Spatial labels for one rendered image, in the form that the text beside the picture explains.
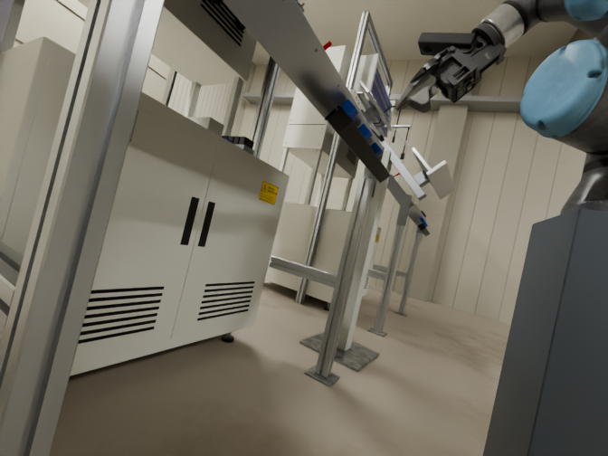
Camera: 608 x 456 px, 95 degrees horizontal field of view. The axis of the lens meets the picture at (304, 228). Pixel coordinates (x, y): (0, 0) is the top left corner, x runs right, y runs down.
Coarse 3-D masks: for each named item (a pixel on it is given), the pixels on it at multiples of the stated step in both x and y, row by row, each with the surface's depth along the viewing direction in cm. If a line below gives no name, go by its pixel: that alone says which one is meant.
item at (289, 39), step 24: (240, 0) 35; (264, 0) 36; (288, 0) 37; (264, 24) 38; (288, 24) 40; (264, 48) 41; (288, 48) 43; (312, 48) 45; (288, 72) 46; (312, 72) 49; (336, 72) 51; (312, 96) 53; (336, 96) 56; (360, 120) 67
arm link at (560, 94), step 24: (576, 48) 37; (600, 48) 35; (552, 72) 40; (576, 72) 37; (600, 72) 35; (528, 96) 44; (552, 96) 40; (576, 96) 36; (600, 96) 36; (528, 120) 43; (552, 120) 40; (576, 120) 38; (600, 120) 38; (576, 144) 43; (600, 144) 42
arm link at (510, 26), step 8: (496, 8) 55; (504, 8) 53; (512, 8) 53; (488, 16) 55; (496, 16) 54; (504, 16) 53; (512, 16) 53; (520, 16) 52; (496, 24) 54; (504, 24) 53; (512, 24) 53; (520, 24) 53; (504, 32) 54; (512, 32) 54; (520, 32) 54; (504, 40) 54; (512, 40) 55
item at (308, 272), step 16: (208, 128) 73; (240, 144) 89; (368, 176) 92; (0, 256) 33; (16, 256) 32; (272, 256) 101; (0, 272) 26; (16, 272) 27; (288, 272) 97; (304, 272) 95; (320, 272) 91; (0, 288) 25; (0, 304) 25; (0, 320) 24
